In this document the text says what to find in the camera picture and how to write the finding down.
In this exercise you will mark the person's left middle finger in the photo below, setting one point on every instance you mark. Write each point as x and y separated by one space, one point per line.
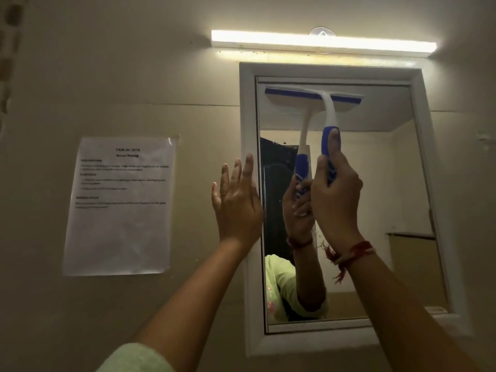
237 175

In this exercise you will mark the white framed wall mirror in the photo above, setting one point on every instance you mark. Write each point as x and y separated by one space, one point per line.
420 151

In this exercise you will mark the blue and white window squeegee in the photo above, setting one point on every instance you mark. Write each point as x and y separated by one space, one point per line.
332 112

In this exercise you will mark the light green sleeve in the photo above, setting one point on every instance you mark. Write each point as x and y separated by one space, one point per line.
135 360

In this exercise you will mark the person's right forearm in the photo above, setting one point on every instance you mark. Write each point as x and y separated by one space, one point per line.
403 313

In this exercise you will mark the printed paper sheet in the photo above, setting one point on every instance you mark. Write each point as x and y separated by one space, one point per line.
120 205

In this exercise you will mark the white tube light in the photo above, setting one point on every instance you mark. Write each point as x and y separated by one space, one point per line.
321 43

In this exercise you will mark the person's right hand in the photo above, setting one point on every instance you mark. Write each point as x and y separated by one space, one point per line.
339 205

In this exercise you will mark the person's left forearm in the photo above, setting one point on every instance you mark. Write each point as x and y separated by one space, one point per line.
193 298

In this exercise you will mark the person's left hand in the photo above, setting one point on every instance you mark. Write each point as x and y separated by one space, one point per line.
238 209

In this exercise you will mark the person's left little finger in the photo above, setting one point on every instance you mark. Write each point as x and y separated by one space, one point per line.
215 194

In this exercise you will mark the person's right thumb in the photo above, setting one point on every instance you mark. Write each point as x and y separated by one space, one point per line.
334 145

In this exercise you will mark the person's left thumb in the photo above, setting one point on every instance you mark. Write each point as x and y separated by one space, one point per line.
259 209

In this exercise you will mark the clear suction cup hook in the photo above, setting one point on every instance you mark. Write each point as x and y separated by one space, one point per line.
321 31

